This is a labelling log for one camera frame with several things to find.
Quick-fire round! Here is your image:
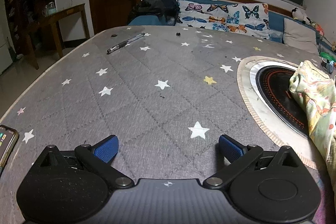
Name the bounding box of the butterfly print pillow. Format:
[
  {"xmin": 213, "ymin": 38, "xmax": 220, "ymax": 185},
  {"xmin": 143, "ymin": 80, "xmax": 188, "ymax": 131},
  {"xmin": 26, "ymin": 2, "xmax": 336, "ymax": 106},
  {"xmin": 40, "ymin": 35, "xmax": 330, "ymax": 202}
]
[{"xmin": 175, "ymin": 1, "xmax": 271, "ymax": 39}]

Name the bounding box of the grey star tablecloth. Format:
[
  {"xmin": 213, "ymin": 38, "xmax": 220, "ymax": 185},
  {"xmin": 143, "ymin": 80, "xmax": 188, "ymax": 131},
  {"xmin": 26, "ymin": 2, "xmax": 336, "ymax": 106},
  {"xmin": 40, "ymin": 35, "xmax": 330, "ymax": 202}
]
[{"xmin": 0, "ymin": 25, "xmax": 336, "ymax": 224}]

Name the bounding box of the pile of dark clothes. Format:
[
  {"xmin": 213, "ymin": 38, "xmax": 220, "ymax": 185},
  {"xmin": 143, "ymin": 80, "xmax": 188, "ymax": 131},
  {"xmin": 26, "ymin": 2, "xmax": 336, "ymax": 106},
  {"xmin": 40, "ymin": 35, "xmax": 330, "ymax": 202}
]
[{"xmin": 128, "ymin": 0, "xmax": 180, "ymax": 27}]

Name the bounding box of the grey pillow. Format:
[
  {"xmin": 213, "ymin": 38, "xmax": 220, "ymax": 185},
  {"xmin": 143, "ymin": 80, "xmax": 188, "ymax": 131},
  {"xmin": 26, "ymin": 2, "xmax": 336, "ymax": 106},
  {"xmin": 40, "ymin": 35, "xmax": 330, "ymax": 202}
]
[{"xmin": 283, "ymin": 18, "xmax": 320, "ymax": 54}]

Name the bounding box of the glass jar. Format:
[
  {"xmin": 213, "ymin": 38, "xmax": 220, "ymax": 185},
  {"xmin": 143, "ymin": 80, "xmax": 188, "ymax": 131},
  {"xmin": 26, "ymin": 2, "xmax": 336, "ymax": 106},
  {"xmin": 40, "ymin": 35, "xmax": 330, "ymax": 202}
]
[{"xmin": 44, "ymin": 2, "xmax": 57, "ymax": 16}]

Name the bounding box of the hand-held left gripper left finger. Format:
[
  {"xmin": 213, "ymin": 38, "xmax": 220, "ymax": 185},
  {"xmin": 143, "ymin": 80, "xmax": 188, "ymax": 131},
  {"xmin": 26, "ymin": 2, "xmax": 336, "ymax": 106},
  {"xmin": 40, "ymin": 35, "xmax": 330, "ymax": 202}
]
[{"xmin": 31, "ymin": 135, "xmax": 134, "ymax": 189}]

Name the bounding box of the patterned pajama garment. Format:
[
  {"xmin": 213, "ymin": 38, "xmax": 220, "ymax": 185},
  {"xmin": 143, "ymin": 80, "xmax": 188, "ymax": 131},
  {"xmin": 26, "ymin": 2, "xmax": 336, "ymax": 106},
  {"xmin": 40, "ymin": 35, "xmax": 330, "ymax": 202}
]
[{"xmin": 289, "ymin": 60, "xmax": 336, "ymax": 189}]

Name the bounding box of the round black induction cooker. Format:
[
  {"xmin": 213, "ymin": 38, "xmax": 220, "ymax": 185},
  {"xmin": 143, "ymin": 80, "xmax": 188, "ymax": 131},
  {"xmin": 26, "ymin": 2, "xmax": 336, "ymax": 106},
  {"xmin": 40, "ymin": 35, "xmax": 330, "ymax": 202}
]
[{"xmin": 256, "ymin": 65, "xmax": 312, "ymax": 139}]

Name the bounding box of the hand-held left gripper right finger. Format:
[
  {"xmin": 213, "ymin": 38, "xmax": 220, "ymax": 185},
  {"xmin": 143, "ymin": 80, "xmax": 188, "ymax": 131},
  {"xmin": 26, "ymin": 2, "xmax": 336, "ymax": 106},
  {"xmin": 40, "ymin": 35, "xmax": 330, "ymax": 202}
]
[{"xmin": 203, "ymin": 134, "xmax": 305, "ymax": 189}]

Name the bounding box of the white cabinet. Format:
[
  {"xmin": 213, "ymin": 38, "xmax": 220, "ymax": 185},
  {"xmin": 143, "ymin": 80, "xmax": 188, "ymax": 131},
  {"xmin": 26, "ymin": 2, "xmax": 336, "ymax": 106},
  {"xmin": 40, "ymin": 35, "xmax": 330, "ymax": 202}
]
[{"xmin": 0, "ymin": 27, "xmax": 14, "ymax": 75}]

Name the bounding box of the blue sofa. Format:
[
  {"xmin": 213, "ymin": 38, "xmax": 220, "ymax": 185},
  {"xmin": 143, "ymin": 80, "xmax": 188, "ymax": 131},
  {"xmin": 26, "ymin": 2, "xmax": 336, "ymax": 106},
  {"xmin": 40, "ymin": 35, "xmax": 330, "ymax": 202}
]
[{"xmin": 128, "ymin": 0, "xmax": 336, "ymax": 52}]

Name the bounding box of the colourful plush toy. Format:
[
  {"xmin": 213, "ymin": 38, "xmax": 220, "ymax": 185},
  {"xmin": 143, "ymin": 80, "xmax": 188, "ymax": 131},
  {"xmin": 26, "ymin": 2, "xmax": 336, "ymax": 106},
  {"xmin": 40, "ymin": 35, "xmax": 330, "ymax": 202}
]
[{"xmin": 312, "ymin": 21, "xmax": 325, "ymax": 36}]

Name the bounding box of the smartphone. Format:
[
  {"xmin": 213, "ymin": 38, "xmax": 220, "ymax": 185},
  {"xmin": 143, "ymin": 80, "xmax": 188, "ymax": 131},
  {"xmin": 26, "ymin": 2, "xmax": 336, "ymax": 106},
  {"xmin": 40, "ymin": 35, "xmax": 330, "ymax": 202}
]
[{"xmin": 0, "ymin": 124, "xmax": 20, "ymax": 170}]

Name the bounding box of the wooden side table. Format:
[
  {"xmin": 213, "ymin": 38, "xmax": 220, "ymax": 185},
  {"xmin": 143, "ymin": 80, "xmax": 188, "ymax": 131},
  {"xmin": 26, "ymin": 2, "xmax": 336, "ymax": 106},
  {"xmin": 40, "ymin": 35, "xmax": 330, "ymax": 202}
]
[{"xmin": 25, "ymin": 3, "xmax": 91, "ymax": 70}]

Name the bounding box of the black and silver pen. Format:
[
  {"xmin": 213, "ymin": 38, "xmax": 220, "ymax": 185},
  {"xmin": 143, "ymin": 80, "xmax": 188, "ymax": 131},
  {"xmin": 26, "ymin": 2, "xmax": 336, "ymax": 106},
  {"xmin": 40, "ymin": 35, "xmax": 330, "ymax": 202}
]
[{"xmin": 106, "ymin": 33, "xmax": 146, "ymax": 55}]

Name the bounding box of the black and white plush toy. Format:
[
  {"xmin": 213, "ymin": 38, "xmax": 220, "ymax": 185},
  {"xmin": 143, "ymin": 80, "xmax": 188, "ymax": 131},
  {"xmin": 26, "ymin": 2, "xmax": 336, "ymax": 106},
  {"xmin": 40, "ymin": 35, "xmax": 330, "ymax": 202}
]
[{"xmin": 291, "ymin": 8, "xmax": 312, "ymax": 25}]

